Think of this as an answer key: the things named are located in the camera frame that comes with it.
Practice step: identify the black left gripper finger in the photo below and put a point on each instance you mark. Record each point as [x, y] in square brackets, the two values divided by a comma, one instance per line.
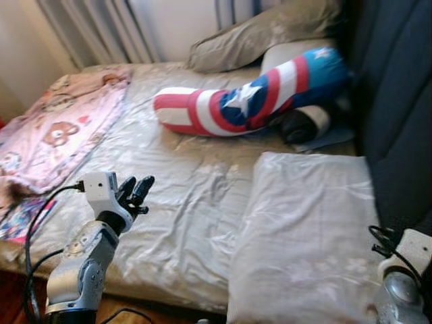
[144, 188]
[127, 189]

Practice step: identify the pink cartoon bear blanket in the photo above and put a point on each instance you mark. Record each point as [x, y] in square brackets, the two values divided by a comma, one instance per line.
[61, 128]

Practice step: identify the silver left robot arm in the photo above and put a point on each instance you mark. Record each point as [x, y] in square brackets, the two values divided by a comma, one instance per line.
[84, 263]

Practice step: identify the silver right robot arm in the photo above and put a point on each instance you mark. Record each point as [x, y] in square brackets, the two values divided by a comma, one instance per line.
[401, 293]

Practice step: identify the grey floral bed sheet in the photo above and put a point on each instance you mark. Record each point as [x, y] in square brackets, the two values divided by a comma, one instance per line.
[189, 182]

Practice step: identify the red white blue star bolster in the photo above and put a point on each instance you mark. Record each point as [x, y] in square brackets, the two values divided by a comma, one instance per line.
[196, 111]

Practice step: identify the colourful picture book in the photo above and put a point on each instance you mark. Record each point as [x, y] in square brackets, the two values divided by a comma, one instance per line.
[23, 219]

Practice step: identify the dark grey padded headboard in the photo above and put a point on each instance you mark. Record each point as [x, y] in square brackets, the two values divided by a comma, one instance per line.
[398, 101]

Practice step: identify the grey striped curtain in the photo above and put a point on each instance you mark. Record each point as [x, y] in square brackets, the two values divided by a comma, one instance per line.
[250, 10]
[101, 27]

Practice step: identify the black plush with white band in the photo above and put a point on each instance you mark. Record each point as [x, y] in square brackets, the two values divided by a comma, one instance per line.
[297, 127]

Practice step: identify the blue cloth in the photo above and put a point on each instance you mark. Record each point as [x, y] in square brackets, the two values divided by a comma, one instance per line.
[331, 138]

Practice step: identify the plain light grey pillow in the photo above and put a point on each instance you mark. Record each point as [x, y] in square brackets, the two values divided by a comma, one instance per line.
[283, 54]

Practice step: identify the olive grey floral pillow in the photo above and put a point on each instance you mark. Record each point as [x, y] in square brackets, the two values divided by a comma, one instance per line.
[270, 30]

